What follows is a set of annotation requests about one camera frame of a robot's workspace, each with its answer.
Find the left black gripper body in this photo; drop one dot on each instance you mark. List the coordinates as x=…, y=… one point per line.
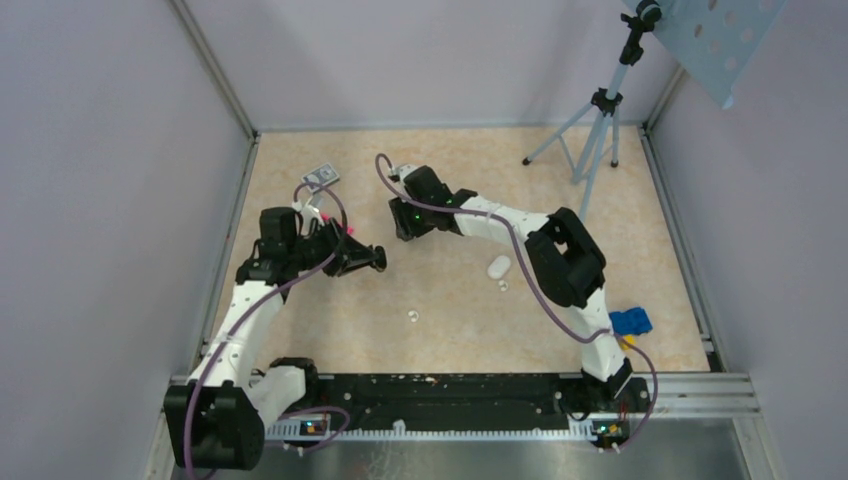
x=321, y=245

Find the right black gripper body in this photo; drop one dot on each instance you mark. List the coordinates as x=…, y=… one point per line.
x=412, y=219

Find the black charging case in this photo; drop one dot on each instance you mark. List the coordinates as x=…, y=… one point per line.
x=379, y=262

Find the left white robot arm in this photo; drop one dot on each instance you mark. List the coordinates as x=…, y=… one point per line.
x=218, y=418

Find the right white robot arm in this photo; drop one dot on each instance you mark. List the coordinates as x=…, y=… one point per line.
x=556, y=249

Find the white charging case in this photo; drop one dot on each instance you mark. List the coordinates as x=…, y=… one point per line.
x=499, y=267

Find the pink block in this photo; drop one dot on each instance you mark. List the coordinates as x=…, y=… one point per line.
x=348, y=228

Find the card deck box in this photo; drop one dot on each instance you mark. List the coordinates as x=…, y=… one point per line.
x=323, y=175

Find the light blue tripod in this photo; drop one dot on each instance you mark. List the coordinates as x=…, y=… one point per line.
x=604, y=134

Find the blue toy block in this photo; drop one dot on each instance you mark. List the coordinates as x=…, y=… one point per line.
x=634, y=321

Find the yellow cube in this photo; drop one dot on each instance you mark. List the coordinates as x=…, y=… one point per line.
x=626, y=341

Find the perforated blue panel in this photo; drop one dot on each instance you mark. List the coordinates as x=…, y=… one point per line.
x=713, y=41

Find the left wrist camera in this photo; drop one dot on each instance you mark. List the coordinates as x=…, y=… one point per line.
x=311, y=205

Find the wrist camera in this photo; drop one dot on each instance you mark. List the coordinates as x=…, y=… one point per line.
x=311, y=205
x=398, y=173

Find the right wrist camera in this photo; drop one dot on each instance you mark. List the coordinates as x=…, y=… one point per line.
x=398, y=173

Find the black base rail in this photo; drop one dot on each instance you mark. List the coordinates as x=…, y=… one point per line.
x=469, y=402

